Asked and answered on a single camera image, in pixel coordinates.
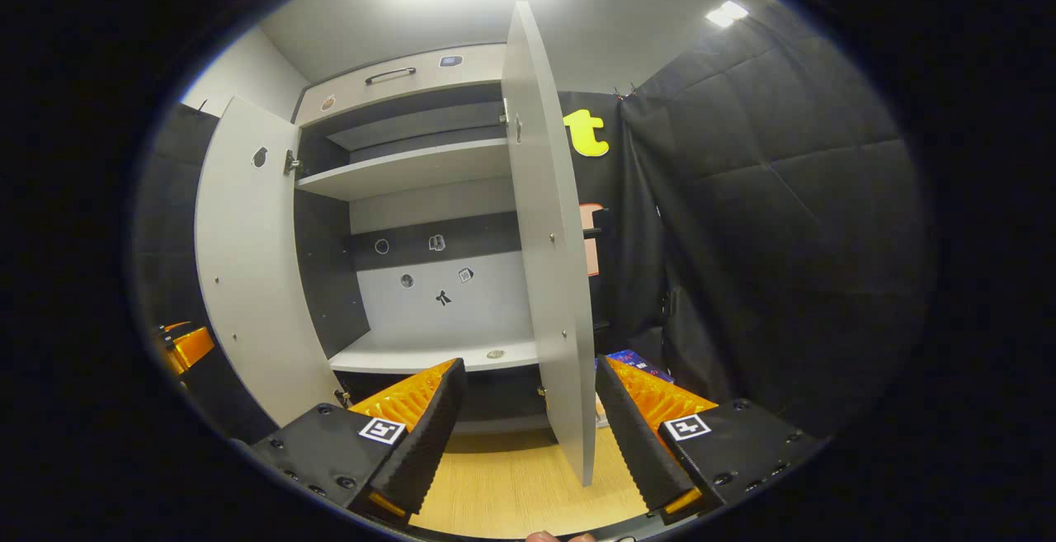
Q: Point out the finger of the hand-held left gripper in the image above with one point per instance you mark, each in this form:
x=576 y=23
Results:
x=194 y=348

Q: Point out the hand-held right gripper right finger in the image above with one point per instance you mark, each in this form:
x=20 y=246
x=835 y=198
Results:
x=635 y=435

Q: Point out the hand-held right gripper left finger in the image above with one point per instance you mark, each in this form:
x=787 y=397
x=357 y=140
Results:
x=429 y=426

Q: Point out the grey shoe cabinet body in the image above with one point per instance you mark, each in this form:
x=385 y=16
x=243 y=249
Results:
x=412 y=171

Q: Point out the grey cabinet drawer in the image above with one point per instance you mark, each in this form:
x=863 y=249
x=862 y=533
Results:
x=396 y=84

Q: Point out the blue book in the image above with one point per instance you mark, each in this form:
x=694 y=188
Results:
x=639 y=363

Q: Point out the black backdrop cloth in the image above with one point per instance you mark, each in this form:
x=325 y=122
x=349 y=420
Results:
x=784 y=237

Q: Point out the small ceiling light panel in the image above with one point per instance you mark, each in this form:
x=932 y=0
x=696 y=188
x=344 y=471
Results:
x=728 y=12

